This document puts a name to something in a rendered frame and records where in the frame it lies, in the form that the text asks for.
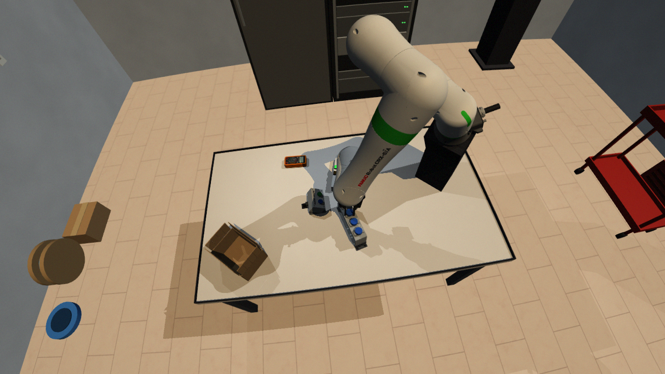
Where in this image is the orange digital multimeter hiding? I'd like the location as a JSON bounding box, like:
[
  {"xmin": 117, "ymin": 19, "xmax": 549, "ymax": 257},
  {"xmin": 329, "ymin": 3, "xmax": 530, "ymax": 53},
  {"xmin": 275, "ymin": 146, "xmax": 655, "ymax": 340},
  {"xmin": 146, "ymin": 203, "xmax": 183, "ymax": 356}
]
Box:
[{"xmin": 284, "ymin": 155, "xmax": 307, "ymax": 168}]

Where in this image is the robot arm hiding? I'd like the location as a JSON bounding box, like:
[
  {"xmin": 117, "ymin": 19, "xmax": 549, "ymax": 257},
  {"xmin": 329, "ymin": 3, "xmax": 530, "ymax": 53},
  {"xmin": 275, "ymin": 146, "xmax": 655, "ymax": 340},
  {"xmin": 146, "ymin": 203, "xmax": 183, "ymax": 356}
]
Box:
[{"xmin": 333, "ymin": 15, "xmax": 500, "ymax": 207}]

